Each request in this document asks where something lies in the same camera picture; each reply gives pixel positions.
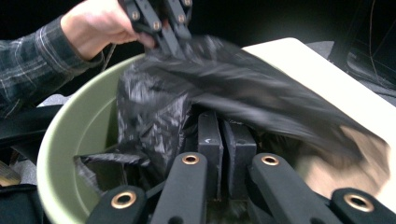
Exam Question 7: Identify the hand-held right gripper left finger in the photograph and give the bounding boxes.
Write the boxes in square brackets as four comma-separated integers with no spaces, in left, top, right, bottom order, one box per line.
[197,111,224,200]

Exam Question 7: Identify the black stand base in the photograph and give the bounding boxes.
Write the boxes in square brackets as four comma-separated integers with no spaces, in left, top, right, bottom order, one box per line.
[328,0,396,91]

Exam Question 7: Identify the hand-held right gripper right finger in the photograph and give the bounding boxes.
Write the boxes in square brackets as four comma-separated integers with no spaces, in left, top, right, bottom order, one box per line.
[222,120,258,200]

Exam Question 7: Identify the green plastic bin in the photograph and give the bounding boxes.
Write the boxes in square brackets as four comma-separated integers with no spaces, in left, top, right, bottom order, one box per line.
[36,53,157,224]

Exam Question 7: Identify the black plastic trash bag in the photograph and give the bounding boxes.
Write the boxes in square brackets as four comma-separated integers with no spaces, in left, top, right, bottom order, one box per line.
[74,34,390,200]

